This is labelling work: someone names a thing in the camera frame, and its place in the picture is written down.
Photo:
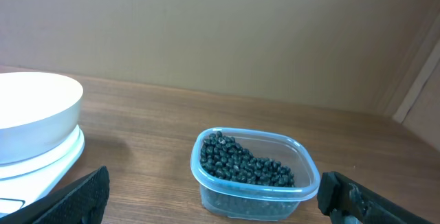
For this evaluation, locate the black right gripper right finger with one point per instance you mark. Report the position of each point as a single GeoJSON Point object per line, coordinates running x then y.
{"type": "Point", "coordinates": [346, 201]}

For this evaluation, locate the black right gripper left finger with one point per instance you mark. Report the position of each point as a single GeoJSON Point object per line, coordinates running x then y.
{"type": "Point", "coordinates": [81, 202]}

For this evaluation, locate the black beans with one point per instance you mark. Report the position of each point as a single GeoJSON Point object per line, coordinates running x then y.
{"type": "Point", "coordinates": [224, 158]}

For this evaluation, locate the white digital kitchen scale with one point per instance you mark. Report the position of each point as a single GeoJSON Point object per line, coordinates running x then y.
{"type": "Point", "coordinates": [29, 180]}

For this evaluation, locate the white bowl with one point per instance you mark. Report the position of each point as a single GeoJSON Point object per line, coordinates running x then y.
{"type": "Point", "coordinates": [38, 111]}

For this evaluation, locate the clear plastic bean container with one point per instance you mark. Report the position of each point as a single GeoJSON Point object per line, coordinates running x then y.
{"type": "Point", "coordinates": [255, 202]}

